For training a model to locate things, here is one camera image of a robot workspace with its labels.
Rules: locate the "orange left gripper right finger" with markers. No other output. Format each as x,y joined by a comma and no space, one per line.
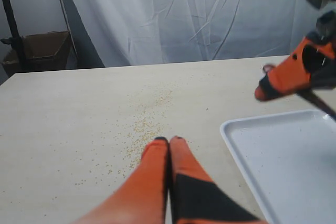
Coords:
195,196

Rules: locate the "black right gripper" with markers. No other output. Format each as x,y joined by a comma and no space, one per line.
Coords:
310,66

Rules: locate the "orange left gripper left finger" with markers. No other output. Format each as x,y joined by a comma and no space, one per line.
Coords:
142,197

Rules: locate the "white plastic tray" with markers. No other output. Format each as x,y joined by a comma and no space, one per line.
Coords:
288,162

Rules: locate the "brown cardboard box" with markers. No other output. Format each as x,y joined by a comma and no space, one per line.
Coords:
36,53

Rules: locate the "white backdrop curtain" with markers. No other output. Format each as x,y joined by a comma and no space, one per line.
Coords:
113,33

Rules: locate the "black stand pole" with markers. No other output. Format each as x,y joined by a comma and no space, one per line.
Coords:
13,19

